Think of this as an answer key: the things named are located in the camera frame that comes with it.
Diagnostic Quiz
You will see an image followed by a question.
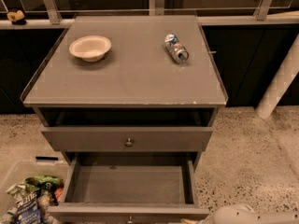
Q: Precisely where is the small yellow black object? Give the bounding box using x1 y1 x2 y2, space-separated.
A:
7 10 26 25

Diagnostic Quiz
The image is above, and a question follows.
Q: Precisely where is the cream paper bowl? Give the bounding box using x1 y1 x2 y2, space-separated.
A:
69 35 112 63

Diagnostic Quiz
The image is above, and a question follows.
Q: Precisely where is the blue chip bag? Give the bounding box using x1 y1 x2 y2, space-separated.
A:
17 192 41 224

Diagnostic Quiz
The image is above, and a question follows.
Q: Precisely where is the clear plastic bin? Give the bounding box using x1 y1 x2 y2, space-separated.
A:
0 161 68 224

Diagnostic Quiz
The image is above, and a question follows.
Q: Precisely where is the metal window railing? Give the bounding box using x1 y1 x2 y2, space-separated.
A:
0 0 299 29

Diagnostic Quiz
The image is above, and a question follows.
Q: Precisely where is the round metal top knob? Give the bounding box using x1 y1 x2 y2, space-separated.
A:
125 138 134 147

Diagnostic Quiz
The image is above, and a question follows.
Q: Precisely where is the round metal middle knob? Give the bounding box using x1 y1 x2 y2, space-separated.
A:
126 216 135 224

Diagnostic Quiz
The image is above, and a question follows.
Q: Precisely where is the crushed blue silver can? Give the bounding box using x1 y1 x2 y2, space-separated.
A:
164 34 189 64

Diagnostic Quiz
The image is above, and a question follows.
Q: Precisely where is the green snack bag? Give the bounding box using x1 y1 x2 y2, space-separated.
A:
25 175 64 205

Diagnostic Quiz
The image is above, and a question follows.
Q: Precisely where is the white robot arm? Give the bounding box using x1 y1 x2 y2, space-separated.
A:
199 35 299 224

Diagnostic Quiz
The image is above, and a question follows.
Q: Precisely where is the grey top drawer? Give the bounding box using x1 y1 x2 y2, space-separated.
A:
41 126 213 152

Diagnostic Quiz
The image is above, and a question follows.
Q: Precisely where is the grey drawer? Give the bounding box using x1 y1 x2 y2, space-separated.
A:
50 153 208 224
41 126 213 152

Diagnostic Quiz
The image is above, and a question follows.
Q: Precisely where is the round metal knob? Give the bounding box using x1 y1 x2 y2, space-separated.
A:
126 216 135 224
125 138 134 147

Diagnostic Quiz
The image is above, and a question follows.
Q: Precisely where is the grey drawer cabinet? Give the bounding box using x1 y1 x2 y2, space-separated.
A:
20 14 229 173

